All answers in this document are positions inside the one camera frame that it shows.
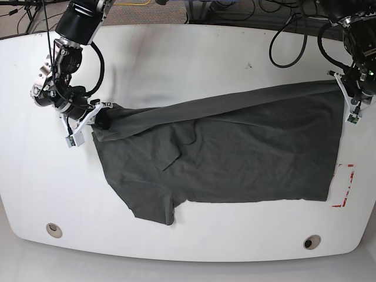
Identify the left table cable grommet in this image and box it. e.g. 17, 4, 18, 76
46, 223, 63, 239

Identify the right table cable grommet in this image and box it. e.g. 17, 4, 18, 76
303, 234, 321, 250

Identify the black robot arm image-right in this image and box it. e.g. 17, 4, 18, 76
317, 0, 375, 119

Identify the dark grey T-shirt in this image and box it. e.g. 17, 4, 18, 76
92, 80, 344, 226

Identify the grey metal frame background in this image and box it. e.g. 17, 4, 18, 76
184, 0, 214, 24

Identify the yellow cable on floor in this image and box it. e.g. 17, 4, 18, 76
113, 0, 152, 7

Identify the black cable loops right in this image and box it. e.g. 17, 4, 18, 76
268, 0, 353, 71

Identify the wrist camera on image-right arm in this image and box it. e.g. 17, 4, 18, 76
344, 113, 361, 126

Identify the gripper body image-left arm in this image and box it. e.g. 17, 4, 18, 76
59, 99, 113, 135

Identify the wrist camera on image-left arm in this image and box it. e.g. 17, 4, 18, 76
65, 132, 85, 148

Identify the table cable grommet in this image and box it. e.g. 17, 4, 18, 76
46, 223, 63, 239
303, 234, 321, 250

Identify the black tripod stand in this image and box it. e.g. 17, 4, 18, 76
0, 0, 68, 35

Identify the gripper body image-right arm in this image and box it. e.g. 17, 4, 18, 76
327, 69, 375, 115

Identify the red tape rectangle marking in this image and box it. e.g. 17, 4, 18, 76
327, 163, 355, 208

